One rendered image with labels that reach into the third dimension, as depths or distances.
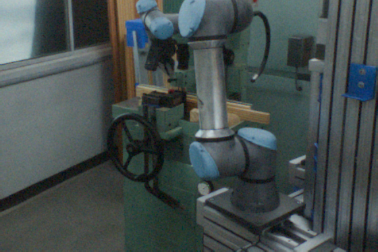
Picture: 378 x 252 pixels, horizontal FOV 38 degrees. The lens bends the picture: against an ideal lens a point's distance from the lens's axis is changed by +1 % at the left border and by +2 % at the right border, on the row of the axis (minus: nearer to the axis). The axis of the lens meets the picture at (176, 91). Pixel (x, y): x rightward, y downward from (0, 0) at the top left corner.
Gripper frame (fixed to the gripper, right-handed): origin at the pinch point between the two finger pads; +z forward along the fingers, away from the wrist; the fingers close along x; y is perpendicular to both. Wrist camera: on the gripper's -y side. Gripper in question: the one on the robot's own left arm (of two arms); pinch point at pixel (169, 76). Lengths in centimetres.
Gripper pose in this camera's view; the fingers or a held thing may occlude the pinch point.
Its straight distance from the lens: 218.0
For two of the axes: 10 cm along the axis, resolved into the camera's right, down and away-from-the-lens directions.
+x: -8.2, -1.5, 5.6
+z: 2.9, 7.3, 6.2
